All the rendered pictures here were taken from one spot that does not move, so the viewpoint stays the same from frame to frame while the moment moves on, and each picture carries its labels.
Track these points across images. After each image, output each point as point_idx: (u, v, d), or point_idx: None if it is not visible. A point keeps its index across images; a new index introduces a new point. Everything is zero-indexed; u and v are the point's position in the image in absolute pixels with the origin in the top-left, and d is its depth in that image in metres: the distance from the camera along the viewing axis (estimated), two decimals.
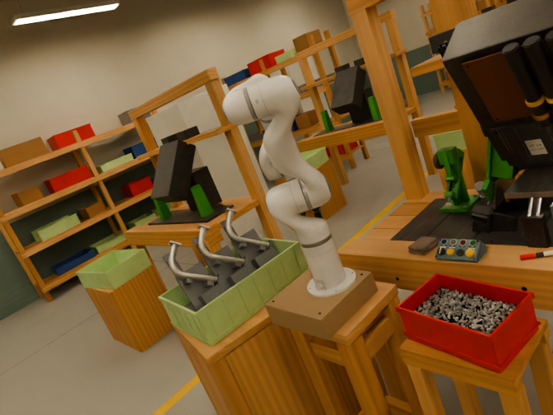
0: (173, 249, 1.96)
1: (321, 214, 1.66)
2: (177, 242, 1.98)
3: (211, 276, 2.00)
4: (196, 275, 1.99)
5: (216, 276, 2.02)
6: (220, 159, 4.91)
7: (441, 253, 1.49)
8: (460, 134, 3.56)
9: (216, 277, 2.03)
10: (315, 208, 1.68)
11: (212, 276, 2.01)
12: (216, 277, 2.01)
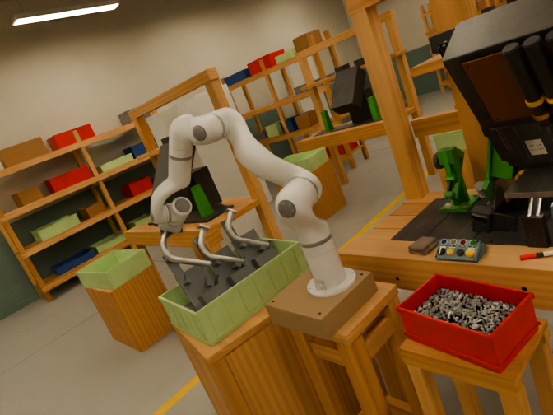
0: (164, 233, 1.94)
1: None
2: None
3: (204, 260, 1.98)
4: (188, 259, 1.97)
5: (208, 261, 2.00)
6: (220, 159, 4.91)
7: (441, 253, 1.49)
8: (460, 134, 3.56)
9: (208, 262, 2.00)
10: None
11: (205, 260, 1.99)
12: (209, 261, 1.99)
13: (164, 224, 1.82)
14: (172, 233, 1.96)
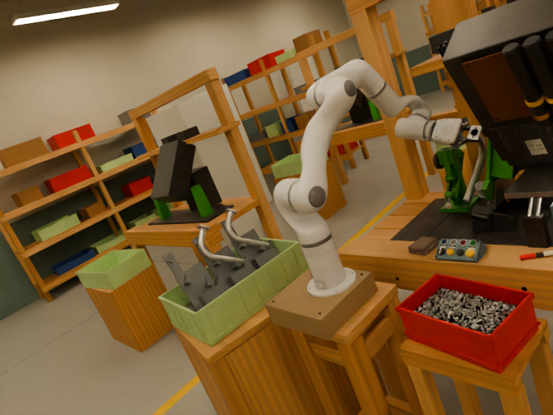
0: (474, 135, 1.59)
1: None
2: (468, 132, 1.57)
3: (466, 193, 1.63)
4: (476, 177, 1.63)
5: (466, 198, 1.62)
6: (220, 159, 4.91)
7: (441, 253, 1.49)
8: None
9: (468, 199, 1.61)
10: (467, 128, 1.61)
11: (466, 194, 1.63)
12: (463, 198, 1.63)
13: None
14: (470, 142, 1.58)
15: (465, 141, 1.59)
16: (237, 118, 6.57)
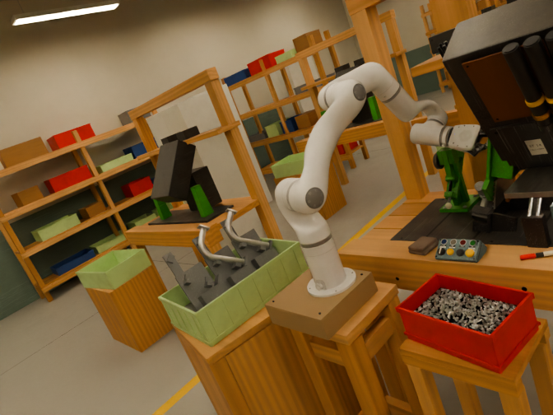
0: None
1: None
2: (487, 139, 1.53)
3: (482, 200, 1.59)
4: (494, 184, 1.59)
5: (482, 206, 1.58)
6: (220, 159, 4.91)
7: (441, 253, 1.49)
8: None
9: (485, 207, 1.58)
10: (485, 134, 1.56)
11: (482, 202, 1.59)
12: (480, 206, 1.59)
13: None
14: None
15: (483, 147, 1.54)
16: (237, 118, 6.57)
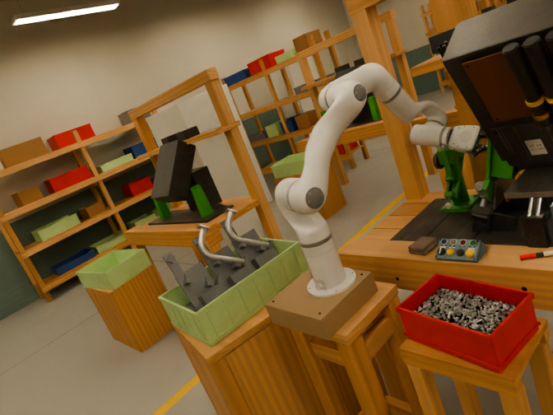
0: None
1: None
2: (487, 140, 1.53)
3: (481, 201, 1.59)
4: (493, 185, 1.59)
5: (481, 207, 1.58)
6: (220, 159, 4.91)
7: (441, 253, 1.49)
8: None
9: None
10: (485, 135, 1.57)
11: (481, 202, 1.59)
12: None
13: None
14: None
15: (483, 148, 1.55)
16: (237, 118, 6.57)
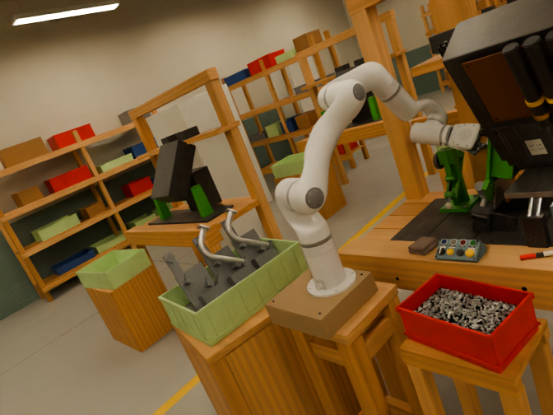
0: None
1: None
2: (487, 138, 1.52)
3: (482, 199, 1.59)
4: (494, 184, 1.59)
5: (482, 205, 1.58)
6: (220, 159, 4.91)
7: (441, 253, 1.49)
8: None
9: (485, 206, 1.58)
10: (485, 133, 1.56)
11: (482, 201, 1.59)
12: (480, 205, 1.59)
13: None
14: None
15: (484, 146, 1.54)
16: (237, 118, 6.57)
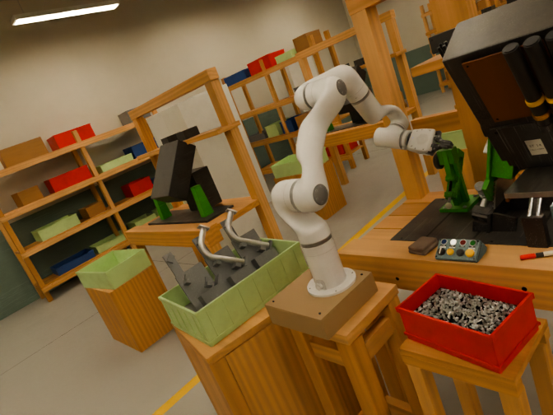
0: None
1: (444, 141, 1.64)
2: (485, 146, 1.52)
3: None
4: None
5: None
6: (220, 159, 4.91)
7: (441, 253, 1.49)
8: (460, 134, 3.56)
9: None
10: (439, 141, 1.67)
11: None
12: None
13: None
14: (443, 147, 1.65)
15: (439, 146, 1.66)
16: (237, 118, 6.57)
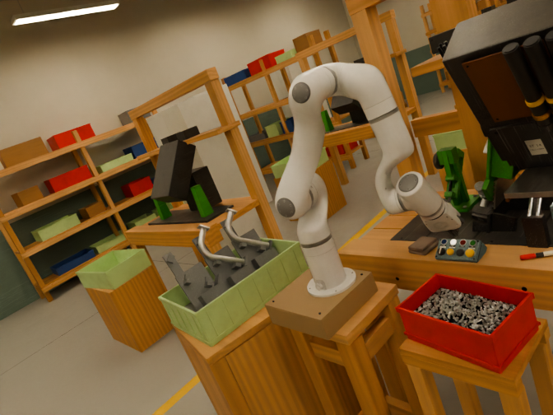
0: None
1: (454, 233, 1.38)
2: (485, 146, 1.52)
3: None
4: None
5: None
6: (220, 159, 4.91)
7: (441, 253, 1.49)
8: (460, 134, 3.56)
9: None
10: None
11: None
12: None
13: None
14: (448, 229, 1.40)
15: None
16: (237, 118, 6.57)
